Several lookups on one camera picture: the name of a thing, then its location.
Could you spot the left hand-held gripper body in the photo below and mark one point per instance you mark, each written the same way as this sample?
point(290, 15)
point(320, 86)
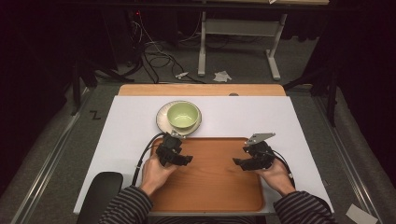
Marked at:
point(169, 148)

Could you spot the small white floor scrap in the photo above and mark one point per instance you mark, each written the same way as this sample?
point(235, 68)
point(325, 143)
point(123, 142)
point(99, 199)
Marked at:
point(181, 75)

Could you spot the person's right hand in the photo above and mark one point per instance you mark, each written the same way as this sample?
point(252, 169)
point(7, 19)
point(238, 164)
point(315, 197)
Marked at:
point(276, 178)

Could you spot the wooden tray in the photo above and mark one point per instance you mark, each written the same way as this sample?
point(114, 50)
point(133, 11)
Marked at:
point(209, 181)

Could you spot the person's left hand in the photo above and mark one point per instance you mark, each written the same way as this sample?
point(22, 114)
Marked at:
point(155, 174)

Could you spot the white paper sheet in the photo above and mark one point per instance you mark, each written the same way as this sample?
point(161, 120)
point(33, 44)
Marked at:
point(361, 214)

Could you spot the white metal desk frame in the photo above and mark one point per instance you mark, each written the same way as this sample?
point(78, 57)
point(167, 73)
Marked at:
point(238, 28)

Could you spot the crumpled white paper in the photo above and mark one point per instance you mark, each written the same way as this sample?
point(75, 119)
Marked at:
point(222, 76)

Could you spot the black chair armrest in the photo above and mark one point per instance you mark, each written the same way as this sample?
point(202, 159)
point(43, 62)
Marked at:
point(100, 197)

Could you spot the black stand leg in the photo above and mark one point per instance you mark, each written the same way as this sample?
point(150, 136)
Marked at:
point(77, 84)
point(330, 90)

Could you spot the green bowl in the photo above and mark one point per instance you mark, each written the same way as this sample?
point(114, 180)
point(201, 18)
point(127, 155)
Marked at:
point(183, 115)

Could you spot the white table mat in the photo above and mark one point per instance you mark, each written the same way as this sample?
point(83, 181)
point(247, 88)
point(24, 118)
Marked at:
point(249, 115)

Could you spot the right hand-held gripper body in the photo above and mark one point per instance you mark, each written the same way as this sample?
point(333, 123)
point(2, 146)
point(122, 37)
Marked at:
point(259, 151)

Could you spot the cream plate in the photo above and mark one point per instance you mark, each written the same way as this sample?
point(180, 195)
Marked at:
point(162, 119)

